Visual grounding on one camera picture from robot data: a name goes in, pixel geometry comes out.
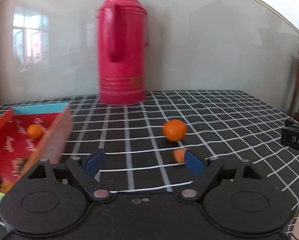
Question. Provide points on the small orange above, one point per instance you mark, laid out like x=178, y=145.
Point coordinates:
x=35, y=131

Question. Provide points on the medium orange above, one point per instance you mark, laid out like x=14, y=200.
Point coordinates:
x=174, y=130

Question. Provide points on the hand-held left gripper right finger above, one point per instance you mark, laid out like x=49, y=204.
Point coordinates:
x=193, y=163

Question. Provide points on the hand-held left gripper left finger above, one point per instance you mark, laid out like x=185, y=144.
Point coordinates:
x=94, y=163

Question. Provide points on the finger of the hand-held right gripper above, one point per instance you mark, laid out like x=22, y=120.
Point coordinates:
x=298, y=125

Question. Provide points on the black white checked tablecloth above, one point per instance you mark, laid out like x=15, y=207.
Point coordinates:
x=227, y=130

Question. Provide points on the colourful cardboard box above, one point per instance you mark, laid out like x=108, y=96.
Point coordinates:
x=19, y=142

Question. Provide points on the red metal thermos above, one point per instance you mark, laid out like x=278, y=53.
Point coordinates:
x=122, y=45

